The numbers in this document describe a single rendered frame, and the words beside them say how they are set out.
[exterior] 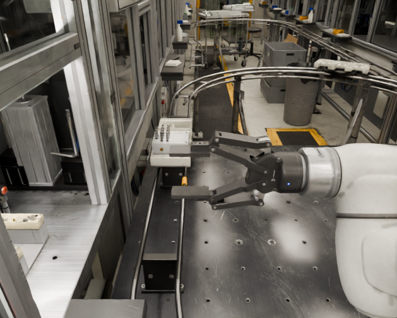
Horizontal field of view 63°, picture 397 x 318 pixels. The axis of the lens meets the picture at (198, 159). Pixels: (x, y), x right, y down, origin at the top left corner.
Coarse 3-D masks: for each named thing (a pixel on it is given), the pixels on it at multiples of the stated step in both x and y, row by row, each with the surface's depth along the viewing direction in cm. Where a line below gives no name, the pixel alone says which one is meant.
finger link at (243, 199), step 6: (228, 198) 61; (234, 198) 61; (240, 198) 60; (246, 198) 60; (252, 198) 60; (216, 204) 60; (222, 204) 60; (228, 204) 60; (234, 204) 60; (240, 204) 60; (246, 204) 60; (252, 204) 60; (258, 204) 60
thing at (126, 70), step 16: (112, 16) 97; (128, 16) 119; (112, 32) 97; (128, 32) 119; (128, 48) 119; (144, 48) 187; (128, 64) 119; (144, 64) 192; (128, 80) 119; (128, 96) 119; (128, 112) 119; (128, 128) 119
